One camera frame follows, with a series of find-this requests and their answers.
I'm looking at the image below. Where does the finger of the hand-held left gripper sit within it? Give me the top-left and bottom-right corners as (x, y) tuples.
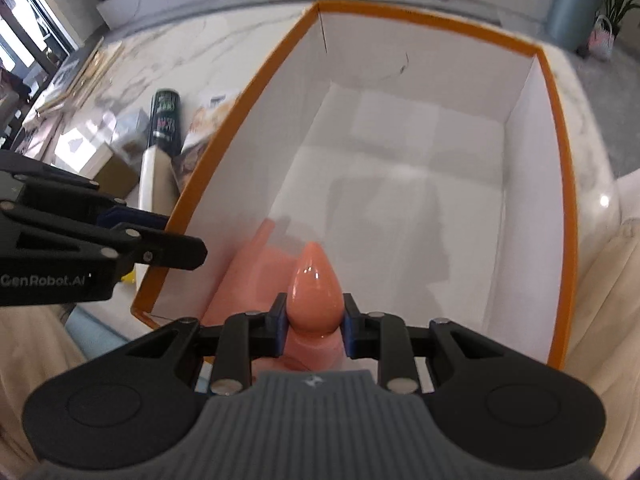
(0, 149), (173, 233)
(0, 200), (208, 272)

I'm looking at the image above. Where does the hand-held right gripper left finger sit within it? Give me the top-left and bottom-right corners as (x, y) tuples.
(125, 292), (292, 395)

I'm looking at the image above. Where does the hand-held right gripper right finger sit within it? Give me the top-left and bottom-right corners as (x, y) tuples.
(341, 292), (506, 395)

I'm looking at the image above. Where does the glossy pink cone-top bottle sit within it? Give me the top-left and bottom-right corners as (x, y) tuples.
(200, 219), (351, 376)

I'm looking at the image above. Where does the orange box with white lining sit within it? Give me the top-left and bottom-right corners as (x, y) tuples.
(131, 1), (580, 368)

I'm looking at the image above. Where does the brown cardboard box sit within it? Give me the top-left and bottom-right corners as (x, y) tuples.
(95, 152), (142, 198)

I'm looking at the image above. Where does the light blue mat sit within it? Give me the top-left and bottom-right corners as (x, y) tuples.
(65, 307), (132, 361)

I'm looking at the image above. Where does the beige fabric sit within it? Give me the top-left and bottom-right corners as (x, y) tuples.
(0, 302), (93, 461)

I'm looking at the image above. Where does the small pale packet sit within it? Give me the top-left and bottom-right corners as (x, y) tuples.
(111, 109), (151, 156)

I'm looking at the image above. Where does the black drink can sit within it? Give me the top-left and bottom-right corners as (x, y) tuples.
(150, 89), (183, 153)

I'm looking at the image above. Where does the printed snack packet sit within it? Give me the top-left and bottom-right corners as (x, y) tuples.
(180, 92), (242, 186)

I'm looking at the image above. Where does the pink handbag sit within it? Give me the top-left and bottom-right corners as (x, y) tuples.
(587, 15), (617, 61)

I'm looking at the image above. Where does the grey round bin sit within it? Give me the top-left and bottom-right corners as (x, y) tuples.
(546, 0), (603, 53)

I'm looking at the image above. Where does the wooden picture frame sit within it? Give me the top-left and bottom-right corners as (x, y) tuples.
(37, 40), (126, 116)

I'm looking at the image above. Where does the black window frame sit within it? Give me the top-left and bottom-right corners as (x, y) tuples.
(0, 0), (81, 76)

